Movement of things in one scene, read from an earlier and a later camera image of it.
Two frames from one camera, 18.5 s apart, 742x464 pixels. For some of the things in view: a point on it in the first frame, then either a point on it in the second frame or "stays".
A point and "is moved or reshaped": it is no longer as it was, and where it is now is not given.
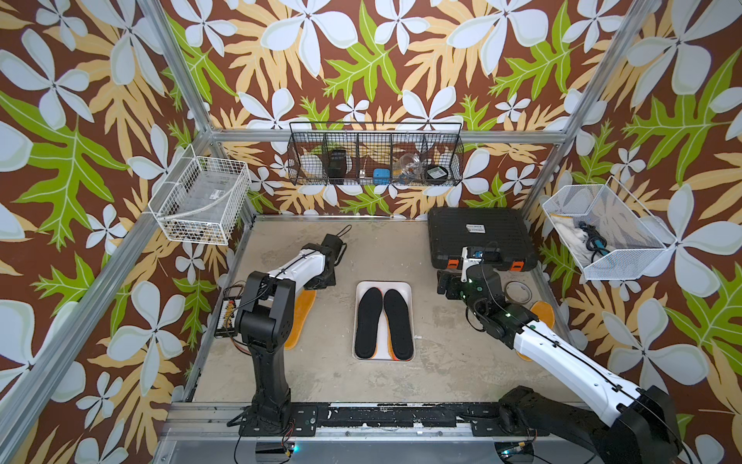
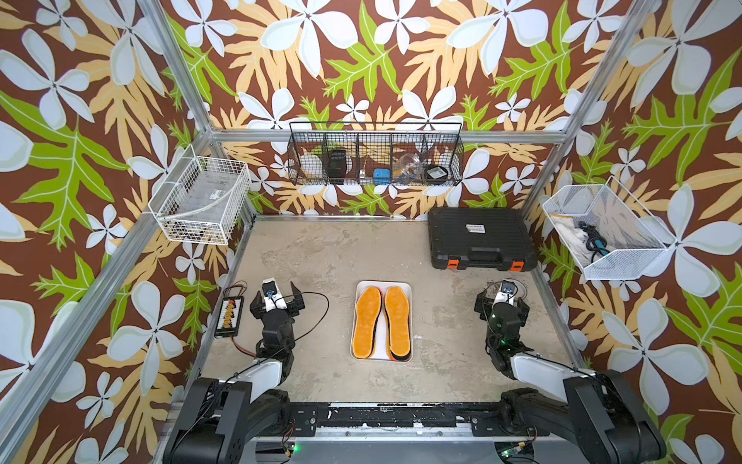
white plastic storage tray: [382, 352] stays
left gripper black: [331, 281] → [295, 304]
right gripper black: [455, 280] → [486, 305]
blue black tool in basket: [596, 242] stays
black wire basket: [375, 154] stays
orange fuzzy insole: [303, 304] is moved or reshaped
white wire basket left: [200, 199] stays
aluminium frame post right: [607, 72] stays
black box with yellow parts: [227, 322] stays
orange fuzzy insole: [544, 312] → [397, 315]
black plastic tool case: [450, 229] stays
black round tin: [437, 172] stays
